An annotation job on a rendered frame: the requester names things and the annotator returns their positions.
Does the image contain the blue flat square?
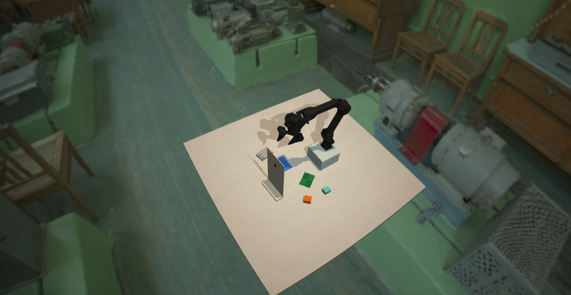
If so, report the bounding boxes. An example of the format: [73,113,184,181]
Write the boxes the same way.
[278,156,292,171]

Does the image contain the green square mat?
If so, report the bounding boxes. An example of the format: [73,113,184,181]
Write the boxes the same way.
[300,172,315,188]

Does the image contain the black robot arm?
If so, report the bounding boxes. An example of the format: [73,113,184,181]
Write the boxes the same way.
[284,98,351,151]

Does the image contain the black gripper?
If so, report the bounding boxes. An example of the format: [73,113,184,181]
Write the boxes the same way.
[277,125,304,145]

